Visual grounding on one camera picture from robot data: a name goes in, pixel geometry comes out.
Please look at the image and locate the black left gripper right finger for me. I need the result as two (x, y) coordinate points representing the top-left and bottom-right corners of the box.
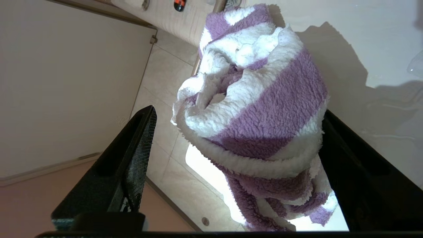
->
(318, 109), (423, 232)

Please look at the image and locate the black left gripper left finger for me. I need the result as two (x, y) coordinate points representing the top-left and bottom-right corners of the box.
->
(51, 105), (158, 231)

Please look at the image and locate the purple white striped towel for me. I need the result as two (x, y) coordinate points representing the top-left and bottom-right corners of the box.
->
(170, 3), (339, 232)

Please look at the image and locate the metal towel rail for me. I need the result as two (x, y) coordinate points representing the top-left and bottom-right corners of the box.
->
(192, 0), (228, 76)

